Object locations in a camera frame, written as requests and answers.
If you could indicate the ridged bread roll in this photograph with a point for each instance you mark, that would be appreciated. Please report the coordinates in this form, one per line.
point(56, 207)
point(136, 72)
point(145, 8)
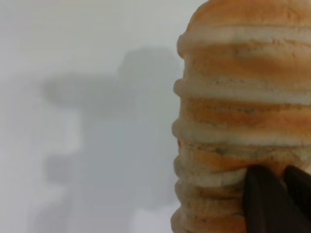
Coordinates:
point(243, 109)

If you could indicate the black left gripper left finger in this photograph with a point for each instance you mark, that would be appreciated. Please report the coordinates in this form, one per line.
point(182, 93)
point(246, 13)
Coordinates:
point(264, 201)

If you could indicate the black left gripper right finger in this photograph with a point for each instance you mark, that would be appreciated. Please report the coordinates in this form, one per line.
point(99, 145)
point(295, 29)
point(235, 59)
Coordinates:
point(301, 199)

